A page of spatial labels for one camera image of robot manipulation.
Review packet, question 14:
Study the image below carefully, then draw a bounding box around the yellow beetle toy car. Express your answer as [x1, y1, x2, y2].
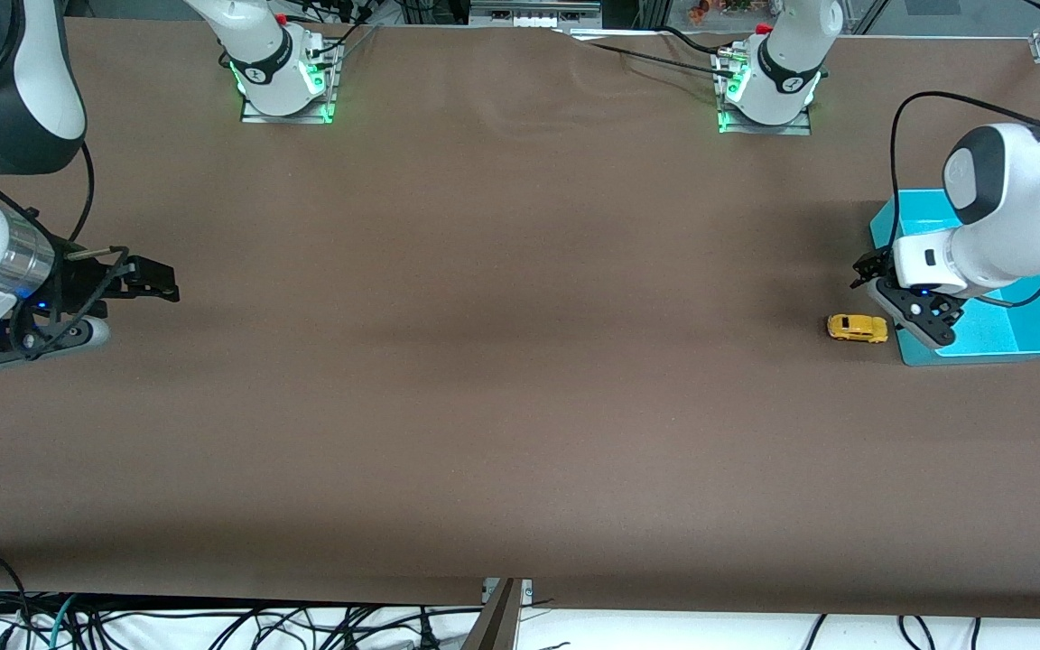
[826, 313, 890, 346]

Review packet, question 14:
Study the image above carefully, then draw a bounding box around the teal plastic storage bin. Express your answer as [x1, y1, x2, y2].
[869, 188, 1040, 367]

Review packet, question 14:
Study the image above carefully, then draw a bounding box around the white connector strip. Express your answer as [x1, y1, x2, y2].
[469, 0, 604, 30]

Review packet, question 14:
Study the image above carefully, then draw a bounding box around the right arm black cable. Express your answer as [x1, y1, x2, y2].
[29, 140, 97, 246]

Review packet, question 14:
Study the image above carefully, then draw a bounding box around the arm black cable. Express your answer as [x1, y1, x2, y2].
[887, 90, 1040, 310]
[29, 140, 97, 246]

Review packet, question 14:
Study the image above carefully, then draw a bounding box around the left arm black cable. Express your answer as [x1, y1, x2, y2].
[887, 90, 1040, 310]

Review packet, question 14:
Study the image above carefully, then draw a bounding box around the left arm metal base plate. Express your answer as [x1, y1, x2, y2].
[716, 50, 813, 137]

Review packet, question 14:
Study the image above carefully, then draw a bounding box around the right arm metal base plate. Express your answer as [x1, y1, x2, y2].
[239, 41, 338, 125]

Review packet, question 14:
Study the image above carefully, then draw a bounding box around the short black tabletop cable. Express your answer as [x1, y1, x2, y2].
[660, 24, 756, 59]

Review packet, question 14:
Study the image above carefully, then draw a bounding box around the long black tabletop cable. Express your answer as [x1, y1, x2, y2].
[556, 31, 745, 82]

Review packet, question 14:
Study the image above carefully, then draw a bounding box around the teal floor cable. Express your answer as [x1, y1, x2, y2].
[43, 594, 80, 650]

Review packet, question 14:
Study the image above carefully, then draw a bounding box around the metal table edge bracket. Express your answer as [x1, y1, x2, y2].
[460, 578, 535, 650]

